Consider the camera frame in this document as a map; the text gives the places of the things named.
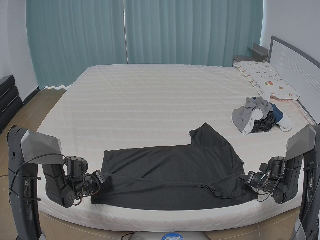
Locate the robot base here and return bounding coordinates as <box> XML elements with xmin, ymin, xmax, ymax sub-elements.
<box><xmin>127</xmin><ymin>230</ymin><xmax>209</xmax><ymax>240</ymax></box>

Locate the grey bedside table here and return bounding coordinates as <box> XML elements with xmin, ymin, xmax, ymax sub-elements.
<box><xmin>233</xmin><ymin>43</ymin><xmax>269</xmax><ymax>64</ymax></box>

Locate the white printed pillow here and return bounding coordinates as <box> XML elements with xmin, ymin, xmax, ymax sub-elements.
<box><xmin>232</xmin><ymin>61</ymin><xmax>300</xmax><ymax>100</ymax></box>

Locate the black T-shirt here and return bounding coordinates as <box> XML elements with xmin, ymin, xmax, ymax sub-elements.
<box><xmin>90</xmin><ymin>122</ymin><xmax>258</xmax><ymax>211</ymax></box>

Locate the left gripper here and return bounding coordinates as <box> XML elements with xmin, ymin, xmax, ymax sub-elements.
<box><xmin>84</xmin><ymin>169</ymin><xmax>107</xmax><ymax>197</ymax></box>

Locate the black chest of drawers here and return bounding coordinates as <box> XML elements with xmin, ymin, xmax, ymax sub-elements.
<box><xmin>0</xmin><ymin>75</ymin><xmax>25</xmax><ymax>134</ymax></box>

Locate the pile of clothes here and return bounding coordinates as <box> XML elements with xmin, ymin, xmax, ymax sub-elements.
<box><xmin>231</xmin><ymin>96</ymin><xmax>293</xmax><ymax>134</ymax></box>

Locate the blue-green curtain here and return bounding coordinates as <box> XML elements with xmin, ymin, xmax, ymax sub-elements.
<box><xmin>124</xmin><ymin>0</ymin><xmax>264</xmax><ymax>67</ymax></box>
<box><xmin>26</xmin><ymin>0</ymin><xmax>128</xmax><ymax>89</ymax></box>

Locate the bed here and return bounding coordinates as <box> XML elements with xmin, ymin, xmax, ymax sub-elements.
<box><xmin>36</xmin><ymin>35</ymin><xmax>320</xmax><ymax>232</ymax></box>

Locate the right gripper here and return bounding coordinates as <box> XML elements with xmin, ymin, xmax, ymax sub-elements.
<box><xmin>245</xmin><ymin>171</ymin><xmax>269</xmax><ymax>193</ymax></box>

